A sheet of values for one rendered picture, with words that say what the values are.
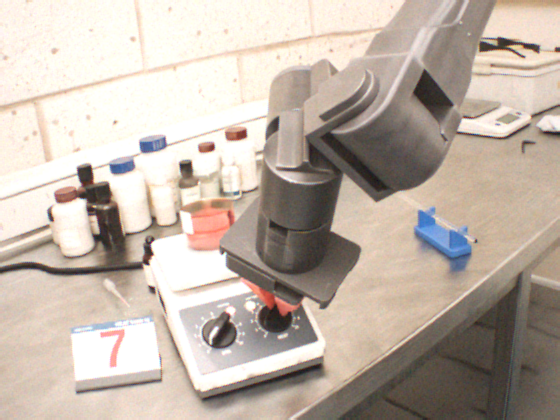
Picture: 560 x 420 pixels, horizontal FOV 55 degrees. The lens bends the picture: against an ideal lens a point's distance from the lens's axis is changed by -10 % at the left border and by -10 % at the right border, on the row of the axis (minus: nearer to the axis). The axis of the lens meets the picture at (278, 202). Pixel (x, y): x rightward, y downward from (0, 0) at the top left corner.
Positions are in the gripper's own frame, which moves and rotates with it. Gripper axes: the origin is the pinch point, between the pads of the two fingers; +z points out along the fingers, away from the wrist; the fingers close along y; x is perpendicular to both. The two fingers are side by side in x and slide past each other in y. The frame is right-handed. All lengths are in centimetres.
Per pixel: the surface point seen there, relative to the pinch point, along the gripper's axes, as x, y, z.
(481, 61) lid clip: -106, 1, 31
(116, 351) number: 11.1, 12.5, 6.6
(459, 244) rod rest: -25.3, -12.5, 9.4
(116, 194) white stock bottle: -14.0, 36.7, 21.1
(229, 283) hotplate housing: -0.2, 6.0, 2.0
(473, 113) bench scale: -83, -4, 31
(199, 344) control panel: 7.4, 4.3, 1.3
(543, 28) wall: -146, -11, 34
